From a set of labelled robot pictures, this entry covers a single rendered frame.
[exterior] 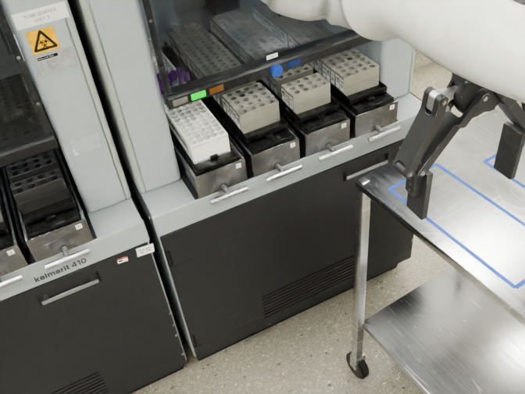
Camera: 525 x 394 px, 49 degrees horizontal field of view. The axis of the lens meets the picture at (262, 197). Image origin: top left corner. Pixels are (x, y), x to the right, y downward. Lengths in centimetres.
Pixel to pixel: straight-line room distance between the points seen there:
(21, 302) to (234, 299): 61
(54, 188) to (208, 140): 37
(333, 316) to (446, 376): 56
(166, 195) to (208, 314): 45
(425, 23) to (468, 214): 89
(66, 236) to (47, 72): 37
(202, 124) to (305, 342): 89
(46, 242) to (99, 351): 44
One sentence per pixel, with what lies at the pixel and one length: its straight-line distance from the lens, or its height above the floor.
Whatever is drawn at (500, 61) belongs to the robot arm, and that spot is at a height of 150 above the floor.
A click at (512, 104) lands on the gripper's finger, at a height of 131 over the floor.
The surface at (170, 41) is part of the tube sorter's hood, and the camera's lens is 128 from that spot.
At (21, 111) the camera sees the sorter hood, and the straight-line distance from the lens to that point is 128.
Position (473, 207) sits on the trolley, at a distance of 128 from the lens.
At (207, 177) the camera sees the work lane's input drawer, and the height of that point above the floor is 79.
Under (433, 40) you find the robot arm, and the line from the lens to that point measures 40.
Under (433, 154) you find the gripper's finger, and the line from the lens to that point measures 65.
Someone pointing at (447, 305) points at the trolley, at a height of 28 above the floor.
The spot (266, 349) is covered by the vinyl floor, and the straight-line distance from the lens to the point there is 200.
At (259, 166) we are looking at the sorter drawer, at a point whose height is 77.
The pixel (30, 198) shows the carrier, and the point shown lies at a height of 86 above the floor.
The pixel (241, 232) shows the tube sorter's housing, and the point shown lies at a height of 57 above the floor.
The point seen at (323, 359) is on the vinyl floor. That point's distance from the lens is 198.
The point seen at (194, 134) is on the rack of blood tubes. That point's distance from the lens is 144.
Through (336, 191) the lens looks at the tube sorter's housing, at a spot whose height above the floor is 57.
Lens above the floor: 168
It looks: 42 degrees down
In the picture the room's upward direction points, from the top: 7 degrees counter-clockwise
